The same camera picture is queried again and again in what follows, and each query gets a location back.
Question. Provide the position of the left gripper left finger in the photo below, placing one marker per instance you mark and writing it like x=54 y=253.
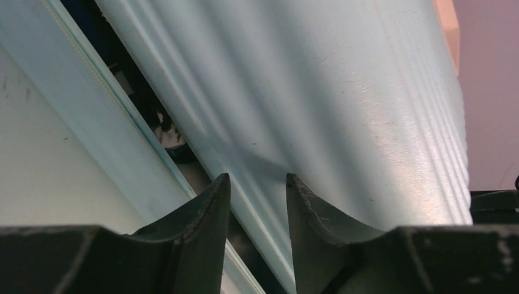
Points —
x=183 y=252

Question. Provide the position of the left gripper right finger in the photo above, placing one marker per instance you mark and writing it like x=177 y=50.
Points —
x=335 y=253

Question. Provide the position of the black white patterned garment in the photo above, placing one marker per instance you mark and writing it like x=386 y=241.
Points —
x=163 y=127

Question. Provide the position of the light blue ribbed suitcase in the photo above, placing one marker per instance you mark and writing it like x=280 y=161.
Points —
x=358 y=98

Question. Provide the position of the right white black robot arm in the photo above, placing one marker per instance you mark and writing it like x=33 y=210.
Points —
x=495 y=206

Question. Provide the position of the cream plastic drawer cabinet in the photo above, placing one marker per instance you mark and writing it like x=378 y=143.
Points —
x=448 y=20

